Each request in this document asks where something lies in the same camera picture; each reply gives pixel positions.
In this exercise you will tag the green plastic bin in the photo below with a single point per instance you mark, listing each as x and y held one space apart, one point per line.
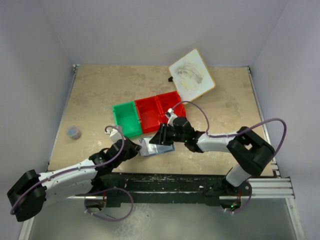
126 116

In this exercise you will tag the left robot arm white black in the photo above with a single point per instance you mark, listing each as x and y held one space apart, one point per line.
34 191

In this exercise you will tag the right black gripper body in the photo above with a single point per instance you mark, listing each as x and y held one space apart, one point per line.
176 138

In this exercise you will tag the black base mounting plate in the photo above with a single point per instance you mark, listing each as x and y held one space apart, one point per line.
161 188

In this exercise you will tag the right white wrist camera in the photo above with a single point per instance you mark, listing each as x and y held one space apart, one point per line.
171 116

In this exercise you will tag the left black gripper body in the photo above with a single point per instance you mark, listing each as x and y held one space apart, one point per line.
131 153

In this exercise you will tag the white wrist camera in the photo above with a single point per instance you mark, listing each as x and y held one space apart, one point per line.
115 133
171 116

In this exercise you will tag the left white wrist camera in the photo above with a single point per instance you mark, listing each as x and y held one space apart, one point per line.
115 133

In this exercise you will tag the white board wooden frame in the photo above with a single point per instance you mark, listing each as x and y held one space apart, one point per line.
191 76

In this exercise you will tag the blue card holder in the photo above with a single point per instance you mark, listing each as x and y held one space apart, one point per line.
148 149

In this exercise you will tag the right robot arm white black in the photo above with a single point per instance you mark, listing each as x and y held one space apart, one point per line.
251 152

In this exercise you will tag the red double plastic bin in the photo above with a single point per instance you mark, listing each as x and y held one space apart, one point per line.
151 110

